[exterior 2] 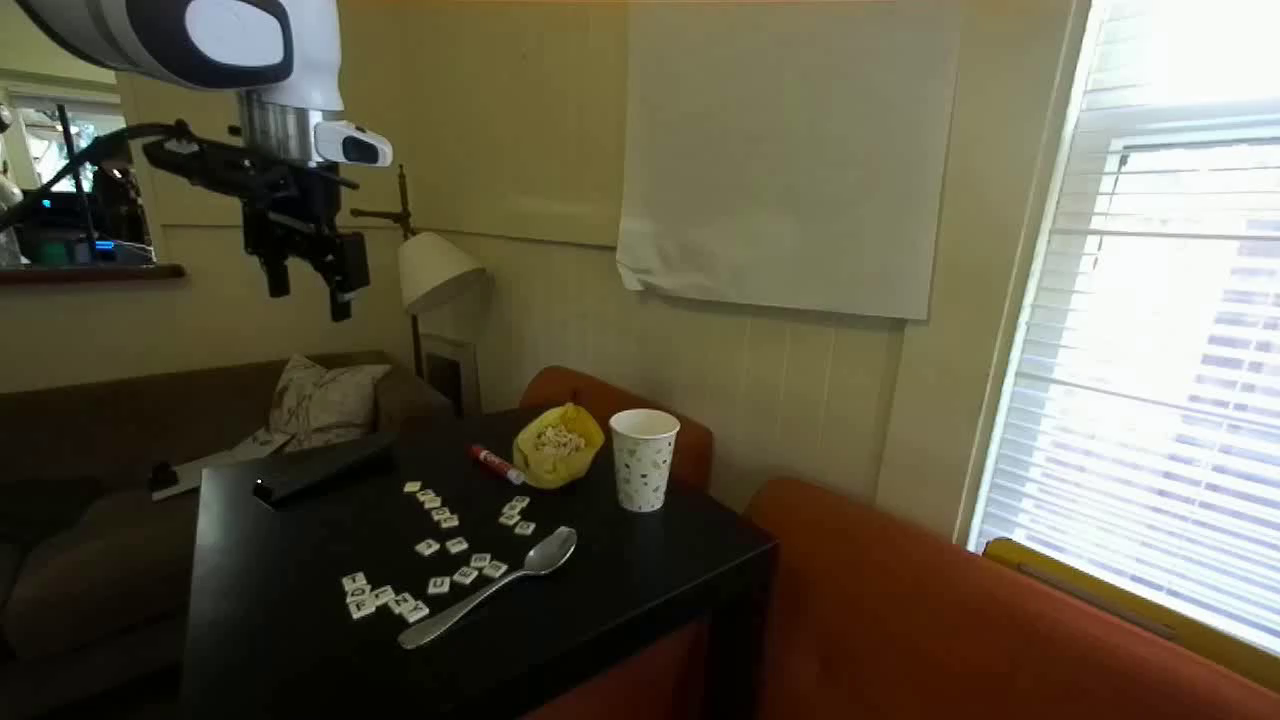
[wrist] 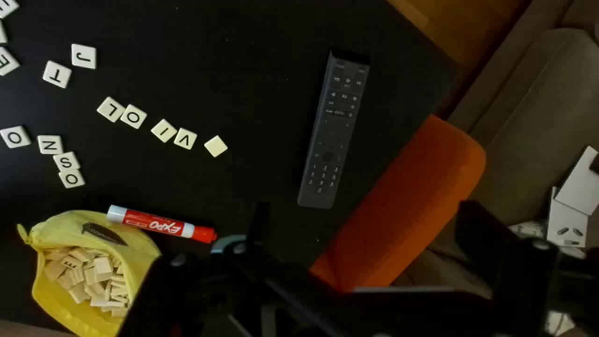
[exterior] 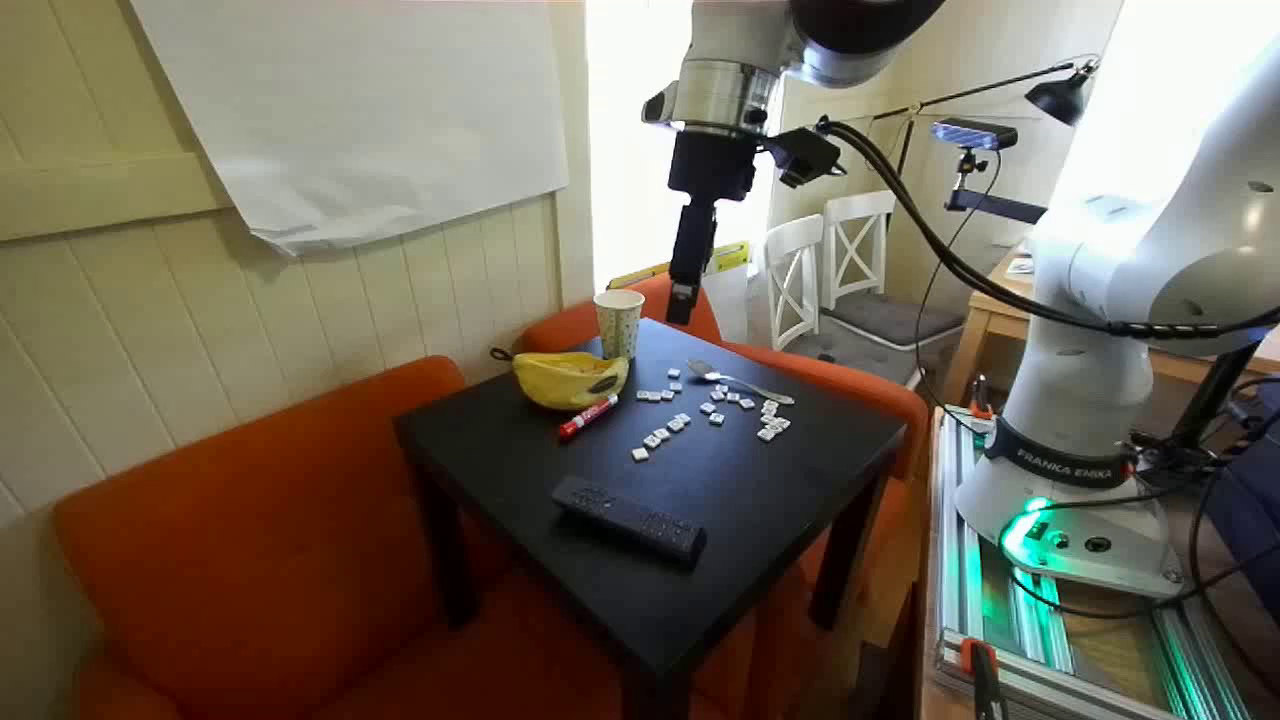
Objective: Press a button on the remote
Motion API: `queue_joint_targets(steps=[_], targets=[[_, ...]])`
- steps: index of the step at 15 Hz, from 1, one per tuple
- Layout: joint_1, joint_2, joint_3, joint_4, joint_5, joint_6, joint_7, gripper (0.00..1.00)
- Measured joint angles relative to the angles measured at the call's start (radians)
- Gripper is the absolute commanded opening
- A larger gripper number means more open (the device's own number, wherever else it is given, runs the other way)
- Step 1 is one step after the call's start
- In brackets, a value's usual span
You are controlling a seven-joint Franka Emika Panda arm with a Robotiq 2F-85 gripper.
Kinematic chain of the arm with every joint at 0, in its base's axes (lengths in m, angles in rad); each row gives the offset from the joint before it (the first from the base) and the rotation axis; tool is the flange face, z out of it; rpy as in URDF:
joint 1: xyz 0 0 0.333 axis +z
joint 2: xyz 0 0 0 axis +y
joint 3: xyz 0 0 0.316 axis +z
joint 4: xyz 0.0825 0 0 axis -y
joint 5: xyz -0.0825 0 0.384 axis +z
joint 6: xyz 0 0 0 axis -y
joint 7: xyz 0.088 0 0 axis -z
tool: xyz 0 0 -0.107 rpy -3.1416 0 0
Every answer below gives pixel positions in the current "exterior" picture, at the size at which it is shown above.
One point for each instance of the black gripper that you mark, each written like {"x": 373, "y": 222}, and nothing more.
{"x": 710, "y": 163}

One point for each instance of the black remote control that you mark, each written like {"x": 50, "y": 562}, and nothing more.
{"x": 627, "y": 518}

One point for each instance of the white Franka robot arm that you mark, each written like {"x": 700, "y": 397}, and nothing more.
{"x": 1175, "y": 242}

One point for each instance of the aluminium robot base platform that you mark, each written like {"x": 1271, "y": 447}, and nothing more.
{"x": 987, "y": 624}

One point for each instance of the white wooden chair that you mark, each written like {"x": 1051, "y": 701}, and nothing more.
{"x": 864, "y": 263}
{"x": 798, "y": 275}

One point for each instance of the white paper cup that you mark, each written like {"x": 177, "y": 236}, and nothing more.
{"x": 617, "y": 324}

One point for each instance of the small white letter tile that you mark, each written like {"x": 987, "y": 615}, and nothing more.
{"x": 718, "y": 421}
{"x": 653, "y": 397}
{"x": 642, "y": 453}
{"x": 672, "y": 375}
{"x": 774, "y": 430}
{"x": 720, "y": 392}
{"x": 677, "y": 421}
{"x": 653, "y": 436}
{"x": 710, "y": 378}
{"x": 743, "y": 397}

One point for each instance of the thin white stick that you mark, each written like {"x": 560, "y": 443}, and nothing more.
{"x": 765, "y": 392}

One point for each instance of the yellow banana toy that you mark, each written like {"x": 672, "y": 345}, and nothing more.
{"x": 566, "y": 382}

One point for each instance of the red marker pen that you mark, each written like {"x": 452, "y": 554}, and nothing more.
{"x": 584, "y": 418}

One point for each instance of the black square side table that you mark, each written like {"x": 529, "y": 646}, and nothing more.
{"x": 745, "y": 522}

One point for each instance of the light wooden desk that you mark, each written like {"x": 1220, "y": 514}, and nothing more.
{"x": 994, "y": 316}

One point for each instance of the orange black clamp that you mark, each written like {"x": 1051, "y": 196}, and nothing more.
{"x": 982, "y": 675}

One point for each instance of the orange sofa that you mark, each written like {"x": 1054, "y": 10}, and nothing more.
{"x": 266, "y": 546}

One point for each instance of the blue grey stereo camera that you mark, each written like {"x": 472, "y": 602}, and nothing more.
{"x": 973, "y": 133}

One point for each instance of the dark camera mount bar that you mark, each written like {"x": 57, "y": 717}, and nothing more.
{"x": 1001, "y": 206}

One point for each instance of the white sheet on wall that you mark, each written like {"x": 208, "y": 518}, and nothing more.
{"x": 360, "y": 105}

